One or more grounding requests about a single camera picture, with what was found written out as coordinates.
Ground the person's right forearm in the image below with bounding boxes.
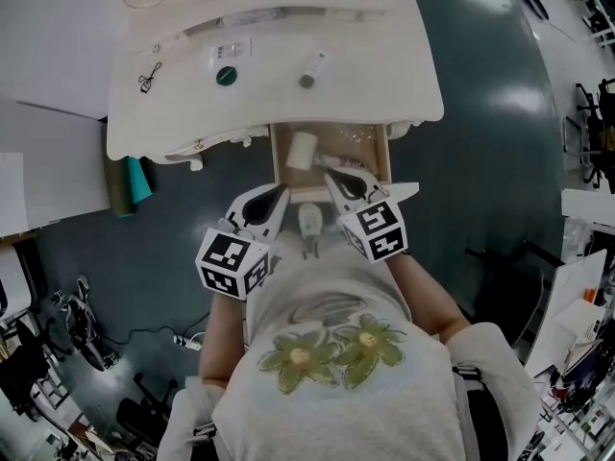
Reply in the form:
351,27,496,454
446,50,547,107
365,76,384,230
386,255,472,345

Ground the wooden large drawer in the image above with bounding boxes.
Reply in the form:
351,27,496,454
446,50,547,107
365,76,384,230
267,121,420,206

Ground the black metal frame chair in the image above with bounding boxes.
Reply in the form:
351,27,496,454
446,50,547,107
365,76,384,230
465,240,563,350

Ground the black cable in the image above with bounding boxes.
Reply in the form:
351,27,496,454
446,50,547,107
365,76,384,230
103,317,208,348

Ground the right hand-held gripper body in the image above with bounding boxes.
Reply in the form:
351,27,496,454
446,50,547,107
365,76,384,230
335,190,409,263

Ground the white box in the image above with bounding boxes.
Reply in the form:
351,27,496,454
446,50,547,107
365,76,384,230
286,131,379,172

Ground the white tube with black cap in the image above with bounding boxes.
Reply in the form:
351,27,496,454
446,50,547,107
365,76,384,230
297,49,331,89

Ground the teal roll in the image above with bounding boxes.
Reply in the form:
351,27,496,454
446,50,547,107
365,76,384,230
125,155,155,205

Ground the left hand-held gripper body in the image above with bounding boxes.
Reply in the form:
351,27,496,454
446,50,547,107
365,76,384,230
194,218,280,302

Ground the person's left forearm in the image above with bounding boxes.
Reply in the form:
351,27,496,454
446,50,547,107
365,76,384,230
198,293,249,386

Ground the black office chair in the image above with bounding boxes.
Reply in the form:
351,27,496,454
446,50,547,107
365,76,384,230
114,372,172,450
561,78,615,189
0,322,63,402

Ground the white flower-print shirt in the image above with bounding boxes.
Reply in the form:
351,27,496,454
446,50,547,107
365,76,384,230
156,237,542,461

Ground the black harness strap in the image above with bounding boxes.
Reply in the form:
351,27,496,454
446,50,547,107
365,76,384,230
451,365,505,461

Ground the clear labelled packet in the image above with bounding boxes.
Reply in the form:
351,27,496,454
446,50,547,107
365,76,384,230
209,37,254,64

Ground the grey folded device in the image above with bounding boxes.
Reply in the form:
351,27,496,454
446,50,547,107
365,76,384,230
56,276,119,372

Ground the olive green roll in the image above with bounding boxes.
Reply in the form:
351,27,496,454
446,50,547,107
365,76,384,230
104,158,138,219

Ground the white cluttered desk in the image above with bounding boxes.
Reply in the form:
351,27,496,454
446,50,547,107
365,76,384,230
523,187,615,461

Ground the white dressing table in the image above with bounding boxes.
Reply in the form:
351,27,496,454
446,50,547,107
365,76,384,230
104,0,446,172

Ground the clear plastic bag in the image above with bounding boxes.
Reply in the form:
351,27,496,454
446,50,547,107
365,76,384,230
335,125,379,146

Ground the black eyelash curler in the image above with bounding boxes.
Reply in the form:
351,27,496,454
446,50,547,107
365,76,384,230
137,61,163,94

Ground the white flat panel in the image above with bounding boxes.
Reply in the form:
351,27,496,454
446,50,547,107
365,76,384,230
0,151,25,237

